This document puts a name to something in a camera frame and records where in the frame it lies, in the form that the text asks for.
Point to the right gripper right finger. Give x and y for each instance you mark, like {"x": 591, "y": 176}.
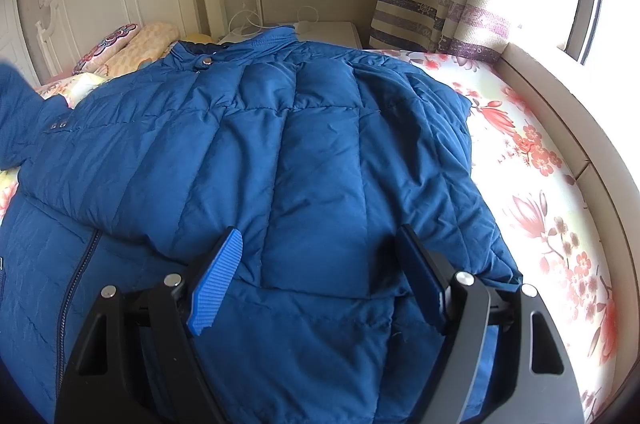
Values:
{"x": 531, "y": 378}

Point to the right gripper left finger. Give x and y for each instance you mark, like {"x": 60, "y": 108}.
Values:
{"x": 134, "y": 359}

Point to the blue puffer jacket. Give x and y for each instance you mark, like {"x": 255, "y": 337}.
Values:
{"x": 250, "y": 163}

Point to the floral bed sheet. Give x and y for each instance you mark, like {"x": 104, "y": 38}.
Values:
{"x": 540, "y": 183}

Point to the colourful patterned pillow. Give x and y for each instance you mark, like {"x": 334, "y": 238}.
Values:
{"x": 106, "y": 48}

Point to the yellow pillow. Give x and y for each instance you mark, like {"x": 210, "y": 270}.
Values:
{"x": 198, "y": 38}

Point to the white nightstand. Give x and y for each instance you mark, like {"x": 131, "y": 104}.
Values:
{"x": 338, "y": 33}

